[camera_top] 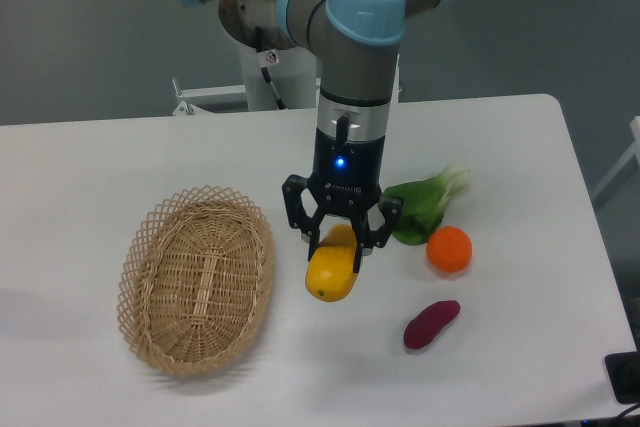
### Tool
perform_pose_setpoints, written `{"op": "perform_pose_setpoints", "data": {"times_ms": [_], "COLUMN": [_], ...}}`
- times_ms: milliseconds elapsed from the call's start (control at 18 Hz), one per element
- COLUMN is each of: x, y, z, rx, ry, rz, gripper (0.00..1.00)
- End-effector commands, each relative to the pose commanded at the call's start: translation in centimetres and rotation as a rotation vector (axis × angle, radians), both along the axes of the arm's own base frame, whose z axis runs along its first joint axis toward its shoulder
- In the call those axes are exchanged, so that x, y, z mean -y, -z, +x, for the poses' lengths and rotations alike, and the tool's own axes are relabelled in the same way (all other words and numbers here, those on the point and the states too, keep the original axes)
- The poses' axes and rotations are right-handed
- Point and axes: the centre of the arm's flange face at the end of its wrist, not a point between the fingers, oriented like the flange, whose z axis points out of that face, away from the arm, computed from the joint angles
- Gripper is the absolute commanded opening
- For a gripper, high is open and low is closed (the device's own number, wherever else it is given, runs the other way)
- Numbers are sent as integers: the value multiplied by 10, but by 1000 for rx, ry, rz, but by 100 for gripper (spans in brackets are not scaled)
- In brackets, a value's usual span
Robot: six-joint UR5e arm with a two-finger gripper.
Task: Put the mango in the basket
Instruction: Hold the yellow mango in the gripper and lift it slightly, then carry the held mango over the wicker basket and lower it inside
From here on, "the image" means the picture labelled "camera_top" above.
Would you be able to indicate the yellow mango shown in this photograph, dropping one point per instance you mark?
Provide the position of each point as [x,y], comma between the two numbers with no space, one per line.
[330,276]

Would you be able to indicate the orange tangerine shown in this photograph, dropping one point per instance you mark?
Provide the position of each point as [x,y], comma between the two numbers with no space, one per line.
[449,249]

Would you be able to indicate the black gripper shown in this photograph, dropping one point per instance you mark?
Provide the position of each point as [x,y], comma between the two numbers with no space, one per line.
[344,183]

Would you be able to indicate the woven wicker basket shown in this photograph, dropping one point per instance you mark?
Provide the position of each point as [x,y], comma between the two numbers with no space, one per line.
[196,281]

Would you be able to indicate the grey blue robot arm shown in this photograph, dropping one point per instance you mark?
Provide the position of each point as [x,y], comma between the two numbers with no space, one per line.
[344,128]

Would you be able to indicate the green bok choy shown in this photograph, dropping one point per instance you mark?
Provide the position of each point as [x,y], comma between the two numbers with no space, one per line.
[425,203]

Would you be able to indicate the purple sweet potato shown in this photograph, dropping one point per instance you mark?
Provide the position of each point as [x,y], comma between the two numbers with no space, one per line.
[422,330]

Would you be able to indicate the black device at table edge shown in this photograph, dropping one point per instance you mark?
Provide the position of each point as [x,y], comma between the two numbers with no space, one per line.
[623,373]

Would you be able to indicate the white frame at right edge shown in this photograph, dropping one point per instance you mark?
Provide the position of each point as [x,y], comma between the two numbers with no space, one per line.
[621,171]

